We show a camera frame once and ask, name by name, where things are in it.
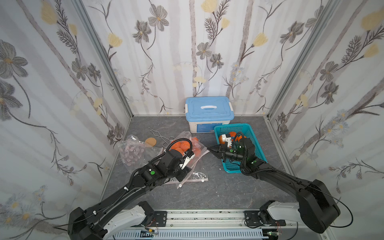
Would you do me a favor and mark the clear zip-top bag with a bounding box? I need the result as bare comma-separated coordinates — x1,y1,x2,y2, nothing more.
171,131,209,189
118,135,164,174

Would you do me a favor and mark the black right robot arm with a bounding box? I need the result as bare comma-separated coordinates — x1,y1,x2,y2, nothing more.
208,132,341,234

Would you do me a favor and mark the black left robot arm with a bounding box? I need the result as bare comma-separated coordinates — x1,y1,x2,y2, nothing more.
67,138,194,240

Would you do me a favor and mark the teal plastic basket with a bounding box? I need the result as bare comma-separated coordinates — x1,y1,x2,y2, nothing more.
214,124,268,174

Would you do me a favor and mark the round cork coaster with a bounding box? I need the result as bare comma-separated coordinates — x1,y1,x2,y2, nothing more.
145,138,157,148

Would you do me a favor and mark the blue lidded storage box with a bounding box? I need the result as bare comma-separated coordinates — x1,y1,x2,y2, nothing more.
185,96,235,134

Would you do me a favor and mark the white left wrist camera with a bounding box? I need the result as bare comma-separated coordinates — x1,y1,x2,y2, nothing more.
180,151,195,170

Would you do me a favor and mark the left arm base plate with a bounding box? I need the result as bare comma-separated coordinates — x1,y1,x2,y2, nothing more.
149,211,168,228

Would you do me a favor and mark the aluminium mounting rail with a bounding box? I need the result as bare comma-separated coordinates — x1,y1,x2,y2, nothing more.
86,208,334,240

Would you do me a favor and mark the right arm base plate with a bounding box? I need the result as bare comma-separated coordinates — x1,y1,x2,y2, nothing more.
244,210,286,228

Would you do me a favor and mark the white slotted cable duct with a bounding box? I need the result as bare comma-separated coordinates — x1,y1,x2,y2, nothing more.
110,229,268,240

